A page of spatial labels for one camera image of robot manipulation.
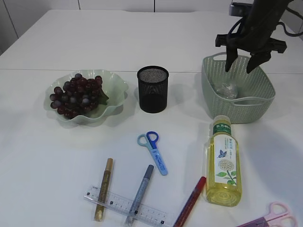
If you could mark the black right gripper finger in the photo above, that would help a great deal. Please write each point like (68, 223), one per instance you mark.
(231, 56)
(257, 59)

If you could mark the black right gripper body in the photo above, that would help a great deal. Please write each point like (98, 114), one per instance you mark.
(254, 40)

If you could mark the clear plastic sheet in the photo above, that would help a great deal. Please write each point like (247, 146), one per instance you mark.
(227, 90)

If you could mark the yellow tea drink bottle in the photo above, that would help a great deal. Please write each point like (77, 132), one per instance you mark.
(223, 171)

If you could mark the purple artificial grape bunch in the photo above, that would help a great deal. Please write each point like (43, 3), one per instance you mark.
(78, 96)

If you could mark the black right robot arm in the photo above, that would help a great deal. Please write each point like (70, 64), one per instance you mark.
(265, 12)

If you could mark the green woven plastic basket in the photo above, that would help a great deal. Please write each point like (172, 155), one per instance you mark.
(255, 91)

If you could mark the black mesh pen cup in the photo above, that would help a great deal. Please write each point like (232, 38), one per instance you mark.
(153, 88)

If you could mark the red glitter pen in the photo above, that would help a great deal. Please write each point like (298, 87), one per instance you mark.
(181, 219)

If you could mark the silver glitter pen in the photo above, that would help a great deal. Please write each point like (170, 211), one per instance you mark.
(139, 196)

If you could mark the clear plastic ruler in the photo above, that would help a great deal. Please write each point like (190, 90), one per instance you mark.
(122, 205)

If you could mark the gold glitter pen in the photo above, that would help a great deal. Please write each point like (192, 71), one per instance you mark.
(103, 190)

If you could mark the blue capped safety scissors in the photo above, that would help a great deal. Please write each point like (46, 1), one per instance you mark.
(149, 140)

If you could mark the pink purple scissors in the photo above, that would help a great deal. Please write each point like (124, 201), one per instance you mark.
(273, 219)

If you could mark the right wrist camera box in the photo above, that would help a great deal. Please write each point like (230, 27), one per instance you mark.
(240, 9)

